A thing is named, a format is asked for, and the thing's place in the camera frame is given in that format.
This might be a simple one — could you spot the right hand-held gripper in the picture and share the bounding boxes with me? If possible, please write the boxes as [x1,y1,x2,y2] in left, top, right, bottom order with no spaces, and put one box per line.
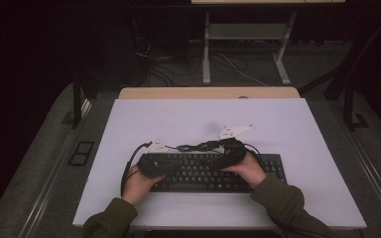
[211,123,255,172]

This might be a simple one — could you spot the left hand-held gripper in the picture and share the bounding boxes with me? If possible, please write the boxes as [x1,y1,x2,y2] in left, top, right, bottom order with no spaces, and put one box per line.
[136,139,169,179]

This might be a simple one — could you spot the black keyboard cable with plug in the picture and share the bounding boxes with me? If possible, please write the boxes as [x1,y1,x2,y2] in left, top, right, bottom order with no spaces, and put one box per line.
[165,140,226,153]

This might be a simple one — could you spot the black computer keyboard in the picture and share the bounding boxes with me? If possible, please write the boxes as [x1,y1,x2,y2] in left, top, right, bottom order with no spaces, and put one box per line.
[143,152,288,194]

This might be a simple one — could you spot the person's right hand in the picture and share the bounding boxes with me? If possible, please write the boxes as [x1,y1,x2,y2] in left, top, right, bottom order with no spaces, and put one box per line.
[220,152,268,190]

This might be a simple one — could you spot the person's left hand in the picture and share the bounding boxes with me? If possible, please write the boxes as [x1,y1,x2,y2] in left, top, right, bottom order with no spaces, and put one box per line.
[121,164,167,206]

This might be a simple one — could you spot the white table board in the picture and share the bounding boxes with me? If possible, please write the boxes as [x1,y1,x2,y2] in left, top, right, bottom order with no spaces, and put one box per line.
[72,97,367,231]

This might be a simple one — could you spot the wooden table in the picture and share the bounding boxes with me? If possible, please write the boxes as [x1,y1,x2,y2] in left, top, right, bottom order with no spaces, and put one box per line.
[118,86,302,100]

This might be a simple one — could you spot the black metal stand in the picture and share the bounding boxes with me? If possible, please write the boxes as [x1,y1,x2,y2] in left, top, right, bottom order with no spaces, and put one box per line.
[61,70,95,130]
[298,13,381,132]

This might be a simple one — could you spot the white-legged desk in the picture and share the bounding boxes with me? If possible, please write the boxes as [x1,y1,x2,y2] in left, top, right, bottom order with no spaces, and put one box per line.
[190,0,346,86]

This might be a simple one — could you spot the left hand-held gripper black cable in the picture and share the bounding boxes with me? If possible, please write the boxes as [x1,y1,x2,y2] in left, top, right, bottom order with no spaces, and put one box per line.
[120,141,154,197]

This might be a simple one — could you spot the black floor outlet frame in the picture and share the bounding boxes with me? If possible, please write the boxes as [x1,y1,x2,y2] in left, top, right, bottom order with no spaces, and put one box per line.
[67,141,95,167]

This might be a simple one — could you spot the white floor cable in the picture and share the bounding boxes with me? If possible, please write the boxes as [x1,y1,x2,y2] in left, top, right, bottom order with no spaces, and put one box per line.
[217,53,270,88]

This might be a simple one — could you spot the black floor cable bundle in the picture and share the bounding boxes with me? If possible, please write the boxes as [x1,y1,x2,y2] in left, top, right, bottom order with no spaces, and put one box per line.
[134,34,203,87]

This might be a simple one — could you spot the metal floor rail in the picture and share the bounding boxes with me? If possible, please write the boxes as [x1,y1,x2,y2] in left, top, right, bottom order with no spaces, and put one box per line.
[21,98,93,238]
[326,98,381,227]

